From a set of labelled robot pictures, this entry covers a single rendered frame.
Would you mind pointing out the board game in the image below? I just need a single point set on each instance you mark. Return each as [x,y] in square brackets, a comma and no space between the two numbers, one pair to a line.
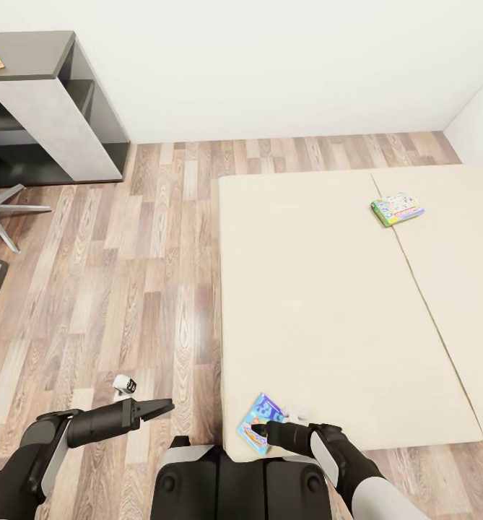
[262,411]
[397,208]

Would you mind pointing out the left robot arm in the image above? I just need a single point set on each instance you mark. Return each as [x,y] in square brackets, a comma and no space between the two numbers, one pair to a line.
[27,477]

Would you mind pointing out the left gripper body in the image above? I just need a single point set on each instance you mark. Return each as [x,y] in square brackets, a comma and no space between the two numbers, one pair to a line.
[113,420]

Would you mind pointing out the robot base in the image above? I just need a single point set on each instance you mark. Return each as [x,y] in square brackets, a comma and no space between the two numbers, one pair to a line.
[204,483]

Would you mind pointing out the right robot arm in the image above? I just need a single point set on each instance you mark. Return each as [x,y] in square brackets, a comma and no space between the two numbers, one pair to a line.
[366,492]

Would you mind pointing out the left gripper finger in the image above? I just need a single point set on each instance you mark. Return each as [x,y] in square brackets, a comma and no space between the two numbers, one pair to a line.
[142,408]
[157,413]

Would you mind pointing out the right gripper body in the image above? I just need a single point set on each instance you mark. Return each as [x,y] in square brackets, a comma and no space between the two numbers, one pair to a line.
[283,434]

